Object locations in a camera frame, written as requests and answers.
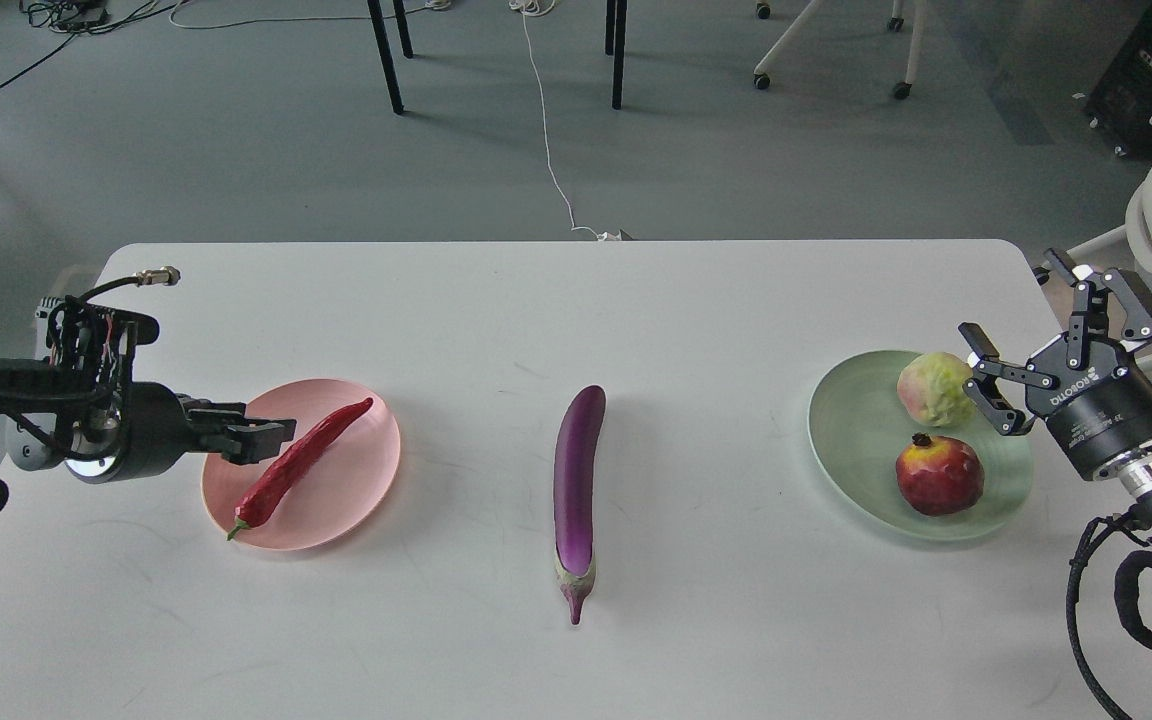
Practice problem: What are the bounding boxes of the black table legs left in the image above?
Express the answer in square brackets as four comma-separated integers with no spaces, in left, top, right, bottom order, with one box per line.
[366,0,414,118]

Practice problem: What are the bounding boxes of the black table legs right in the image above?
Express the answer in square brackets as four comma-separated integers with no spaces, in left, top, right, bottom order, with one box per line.
[604,0,628,109]

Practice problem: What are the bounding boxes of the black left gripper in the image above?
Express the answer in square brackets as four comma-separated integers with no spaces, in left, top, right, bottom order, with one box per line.
[67,382,297,484]

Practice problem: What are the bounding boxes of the purple eggplant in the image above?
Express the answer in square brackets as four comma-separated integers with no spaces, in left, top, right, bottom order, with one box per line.
[552,386,605,626]

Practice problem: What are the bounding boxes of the red pomegranate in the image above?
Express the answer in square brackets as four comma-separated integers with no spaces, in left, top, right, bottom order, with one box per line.
[895,433,986,518]

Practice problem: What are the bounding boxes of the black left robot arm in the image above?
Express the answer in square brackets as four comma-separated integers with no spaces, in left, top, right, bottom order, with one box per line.
[0,266,296,511]

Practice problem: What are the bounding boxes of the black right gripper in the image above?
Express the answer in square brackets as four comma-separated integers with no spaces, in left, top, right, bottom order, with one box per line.
[957,249,1152,480]

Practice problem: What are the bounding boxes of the red chili pepper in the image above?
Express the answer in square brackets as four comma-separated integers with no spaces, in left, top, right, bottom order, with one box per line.
[225,396,376,541]

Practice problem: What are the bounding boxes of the black table legs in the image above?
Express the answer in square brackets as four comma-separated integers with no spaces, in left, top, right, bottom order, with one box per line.
[604,0,628,109]
[366,0,414,118]

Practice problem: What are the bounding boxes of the black floor cables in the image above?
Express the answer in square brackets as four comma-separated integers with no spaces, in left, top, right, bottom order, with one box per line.
[0,0,177,119]

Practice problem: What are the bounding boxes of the pink plate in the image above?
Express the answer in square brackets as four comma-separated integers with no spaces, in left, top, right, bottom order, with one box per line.
[236,378,401,551]

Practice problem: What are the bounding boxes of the black equipment case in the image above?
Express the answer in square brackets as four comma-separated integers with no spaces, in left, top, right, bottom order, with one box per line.
[1084,1,1152,159]

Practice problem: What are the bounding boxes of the white rolling chair base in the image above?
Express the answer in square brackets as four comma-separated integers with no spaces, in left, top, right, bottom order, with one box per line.
[750,1,932,103]

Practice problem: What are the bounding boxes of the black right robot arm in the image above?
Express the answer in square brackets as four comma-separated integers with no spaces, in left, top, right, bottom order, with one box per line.
[958,249,1152,719]

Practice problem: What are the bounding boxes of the green yellow round fruit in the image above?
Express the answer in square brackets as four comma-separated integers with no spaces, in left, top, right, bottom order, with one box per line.
[896,353,977,427]

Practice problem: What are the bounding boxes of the white floor cable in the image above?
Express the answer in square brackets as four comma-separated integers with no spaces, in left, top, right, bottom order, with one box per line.
[510,0,627,243]

